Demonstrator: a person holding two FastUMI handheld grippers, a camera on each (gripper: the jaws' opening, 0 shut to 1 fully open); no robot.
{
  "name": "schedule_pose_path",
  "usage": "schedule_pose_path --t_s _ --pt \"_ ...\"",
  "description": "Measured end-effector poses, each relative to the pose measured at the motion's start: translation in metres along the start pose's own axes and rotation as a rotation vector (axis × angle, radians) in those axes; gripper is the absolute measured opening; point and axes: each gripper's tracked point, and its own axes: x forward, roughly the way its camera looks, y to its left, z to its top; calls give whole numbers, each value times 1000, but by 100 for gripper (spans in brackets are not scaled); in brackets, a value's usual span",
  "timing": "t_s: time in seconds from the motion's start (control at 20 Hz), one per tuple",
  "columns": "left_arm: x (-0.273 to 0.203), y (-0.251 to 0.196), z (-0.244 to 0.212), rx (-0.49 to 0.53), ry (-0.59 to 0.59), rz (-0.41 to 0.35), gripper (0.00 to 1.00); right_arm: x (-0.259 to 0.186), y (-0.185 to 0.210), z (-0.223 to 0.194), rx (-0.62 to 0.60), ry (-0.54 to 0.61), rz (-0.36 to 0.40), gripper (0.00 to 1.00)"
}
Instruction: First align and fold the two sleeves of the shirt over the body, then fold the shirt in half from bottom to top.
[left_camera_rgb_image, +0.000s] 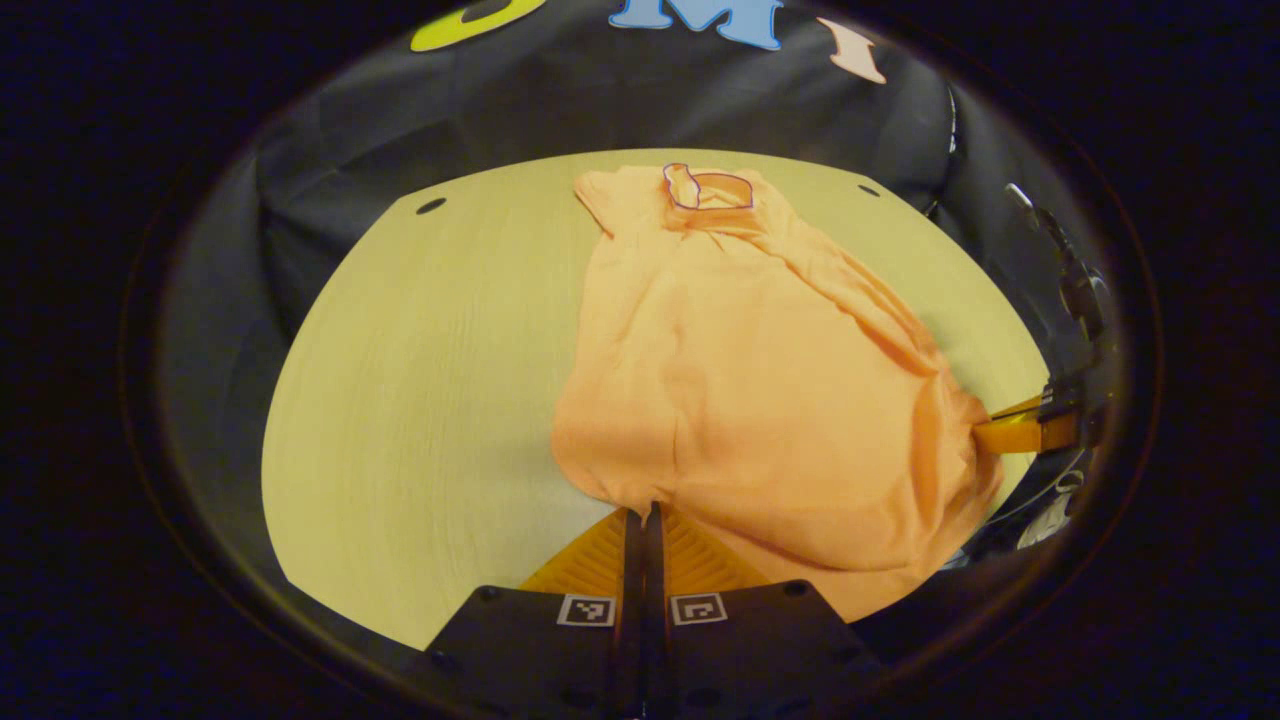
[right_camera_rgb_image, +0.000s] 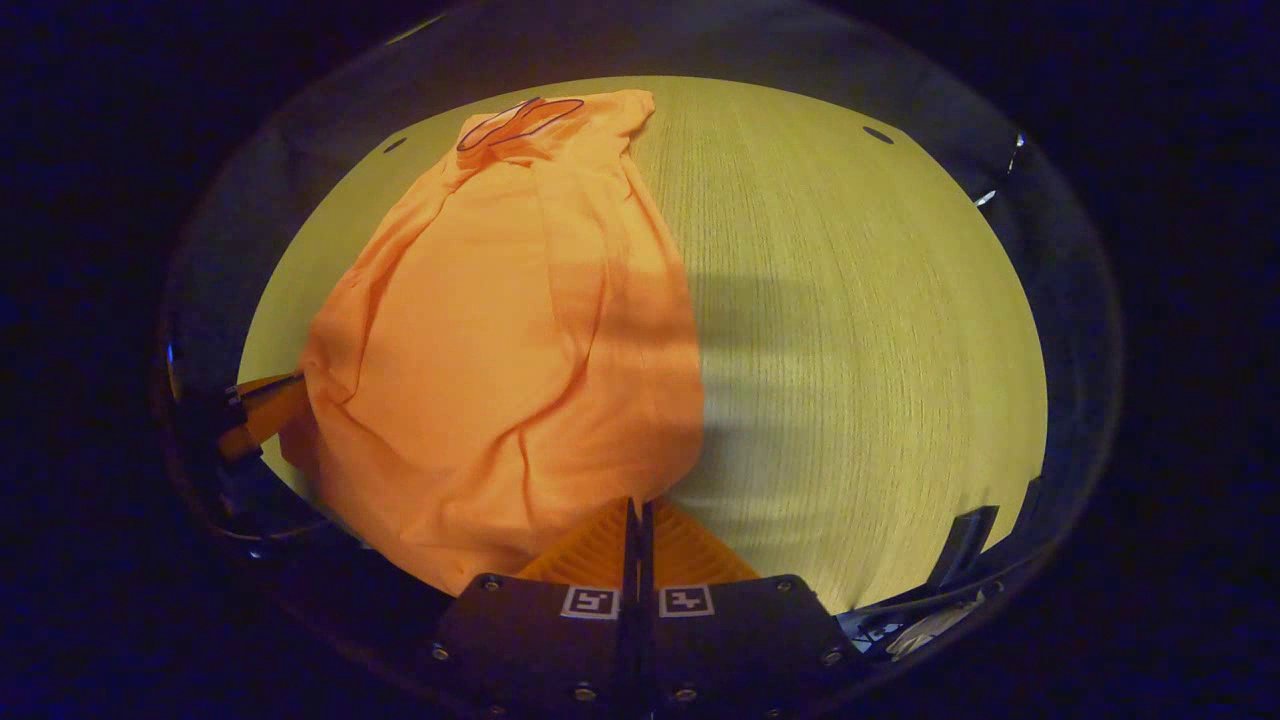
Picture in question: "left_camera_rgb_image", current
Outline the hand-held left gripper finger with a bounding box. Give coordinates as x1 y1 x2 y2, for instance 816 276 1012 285
645 503 891 720
415 505 646 720

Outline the black backdrop cloth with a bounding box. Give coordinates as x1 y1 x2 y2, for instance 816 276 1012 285
155 0 1121 641

